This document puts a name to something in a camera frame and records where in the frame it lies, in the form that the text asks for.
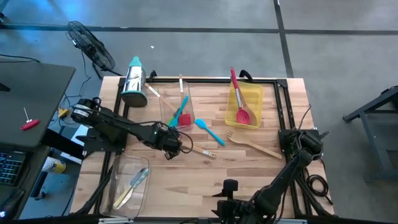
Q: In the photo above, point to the dark metal stand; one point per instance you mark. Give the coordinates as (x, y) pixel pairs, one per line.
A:
(370, 104)

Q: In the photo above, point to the blue silicone spoon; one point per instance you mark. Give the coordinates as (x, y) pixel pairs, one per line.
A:
(201, 123)

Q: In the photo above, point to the white and yellow can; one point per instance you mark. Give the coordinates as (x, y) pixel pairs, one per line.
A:
(54, 165)

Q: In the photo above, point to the black desk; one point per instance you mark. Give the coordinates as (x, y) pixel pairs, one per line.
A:
(31, 93)

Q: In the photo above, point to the black floor fan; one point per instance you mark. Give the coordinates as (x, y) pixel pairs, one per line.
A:
(90, 46)

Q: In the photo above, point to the laptop with backlit keyboard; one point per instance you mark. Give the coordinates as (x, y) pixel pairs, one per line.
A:
(11, 168)

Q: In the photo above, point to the black frame clamp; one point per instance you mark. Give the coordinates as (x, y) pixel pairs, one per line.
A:
(152, 75)
(247, 74)

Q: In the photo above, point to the wooden spork with label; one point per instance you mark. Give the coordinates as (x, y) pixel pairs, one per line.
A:
(203, 152)

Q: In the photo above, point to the wooden spoon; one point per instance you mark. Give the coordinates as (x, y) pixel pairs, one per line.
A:
(251, 119)

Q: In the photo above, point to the silver frame bracket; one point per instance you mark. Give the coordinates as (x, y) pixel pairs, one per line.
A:
(115, 220)
(292, 221)

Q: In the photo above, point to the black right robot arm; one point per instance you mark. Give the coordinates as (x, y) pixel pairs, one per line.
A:
(280, 186)

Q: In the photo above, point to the red slotted spoon metal shaft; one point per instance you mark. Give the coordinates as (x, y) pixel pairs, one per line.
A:
(242, 116)

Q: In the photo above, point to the white paper sheet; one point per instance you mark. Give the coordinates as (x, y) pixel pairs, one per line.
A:
(79, 137)

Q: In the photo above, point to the yellow plastic bin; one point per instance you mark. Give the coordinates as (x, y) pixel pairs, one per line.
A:
(256, 93)

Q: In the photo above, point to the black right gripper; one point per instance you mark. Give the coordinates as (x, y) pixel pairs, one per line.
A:
(234, 214)

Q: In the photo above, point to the tall clear plastic container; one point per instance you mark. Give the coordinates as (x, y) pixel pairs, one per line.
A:
(164, 96)

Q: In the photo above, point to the yellow connector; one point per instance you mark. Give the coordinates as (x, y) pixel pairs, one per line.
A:
(63, 112)

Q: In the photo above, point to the plain wooden spork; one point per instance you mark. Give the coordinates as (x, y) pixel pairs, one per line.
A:
(236, 137)

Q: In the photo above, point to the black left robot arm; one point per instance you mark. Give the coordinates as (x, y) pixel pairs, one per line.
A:
(118, 124)

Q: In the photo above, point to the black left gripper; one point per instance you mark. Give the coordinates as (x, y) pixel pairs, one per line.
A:
(164, 140)

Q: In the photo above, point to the blue silicone spatula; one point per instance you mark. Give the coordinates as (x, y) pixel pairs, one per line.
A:
(183, 105)

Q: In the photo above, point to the large clear plastic bin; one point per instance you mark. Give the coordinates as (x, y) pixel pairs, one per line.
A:
(130, 161)

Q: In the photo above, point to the black device with green light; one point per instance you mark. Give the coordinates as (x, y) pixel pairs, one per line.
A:
(11, 202)

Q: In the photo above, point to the black aluminium table frame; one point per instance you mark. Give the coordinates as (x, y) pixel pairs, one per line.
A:
(211, 80)

